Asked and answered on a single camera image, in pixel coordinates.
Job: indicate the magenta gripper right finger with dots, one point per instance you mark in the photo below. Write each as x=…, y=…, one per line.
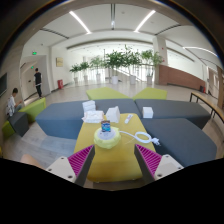
x=153, y=165

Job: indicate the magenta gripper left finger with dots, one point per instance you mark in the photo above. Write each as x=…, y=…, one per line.
x=75, y=167

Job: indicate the yellow ottoman table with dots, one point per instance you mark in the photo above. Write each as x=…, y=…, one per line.
x=119, y=163

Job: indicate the grey ottoman right front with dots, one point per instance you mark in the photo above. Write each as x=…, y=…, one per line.
x=181, y=139

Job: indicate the grey ottoman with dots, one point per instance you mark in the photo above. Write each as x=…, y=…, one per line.
x=181, y=139
x=167, y=109
x=64, y=120

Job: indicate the yellow round power socket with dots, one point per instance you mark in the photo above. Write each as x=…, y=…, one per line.
x=107, y=140

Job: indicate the grey ottoman left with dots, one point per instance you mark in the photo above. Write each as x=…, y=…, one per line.
x=64, y=120

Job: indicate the white remote control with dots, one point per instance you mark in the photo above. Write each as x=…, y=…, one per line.
x=128, y=118

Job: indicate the small white box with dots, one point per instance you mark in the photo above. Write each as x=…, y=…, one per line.
x=147, y=112

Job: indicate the white folded cloth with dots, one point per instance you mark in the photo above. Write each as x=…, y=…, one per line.
x=93, y=116

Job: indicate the grey ottoman right rear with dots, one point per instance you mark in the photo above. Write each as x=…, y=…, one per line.
x=167, y=109

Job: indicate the white paper stack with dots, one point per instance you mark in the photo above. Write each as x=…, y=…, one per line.
x=89, y=106

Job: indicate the white tissue box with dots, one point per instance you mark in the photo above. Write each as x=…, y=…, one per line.
x=113, y=114

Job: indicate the green bench seat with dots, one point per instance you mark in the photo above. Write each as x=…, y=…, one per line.
x=33, y=109

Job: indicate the dark grey cube seat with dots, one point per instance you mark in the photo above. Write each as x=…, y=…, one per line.
x=19, y=123

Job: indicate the green ottoman rear right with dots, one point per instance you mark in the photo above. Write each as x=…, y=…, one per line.
x=151, y=93

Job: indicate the green ottoman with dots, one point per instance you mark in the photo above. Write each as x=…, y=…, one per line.
x=105, y=93
x=151, y=93

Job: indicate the green ottoman rear left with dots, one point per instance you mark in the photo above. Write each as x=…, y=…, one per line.
x=105, y=93

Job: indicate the seated person white shirt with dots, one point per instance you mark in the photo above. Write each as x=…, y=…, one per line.
x=13, y=107

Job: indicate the red fire extinguisher box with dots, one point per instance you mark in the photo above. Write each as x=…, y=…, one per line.
x=60, y=84

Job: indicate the standing person black shirt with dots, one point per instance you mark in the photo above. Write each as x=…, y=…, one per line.
x=38, y=82

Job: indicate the potted plant far left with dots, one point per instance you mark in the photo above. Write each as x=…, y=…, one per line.
x=75, y=70

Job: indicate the potted plant centre right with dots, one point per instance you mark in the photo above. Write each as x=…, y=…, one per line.
x=132, y=61

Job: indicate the potted plant white pot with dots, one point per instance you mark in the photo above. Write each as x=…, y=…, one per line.
x=114, y=61

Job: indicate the wooden bench black frame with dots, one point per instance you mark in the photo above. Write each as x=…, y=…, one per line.
x=215, y=110

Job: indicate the yellow wall picture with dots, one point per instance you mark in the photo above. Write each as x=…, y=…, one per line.
x=59, y=62

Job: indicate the wall mounted black screen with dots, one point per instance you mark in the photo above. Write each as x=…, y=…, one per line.
x=3, y=84

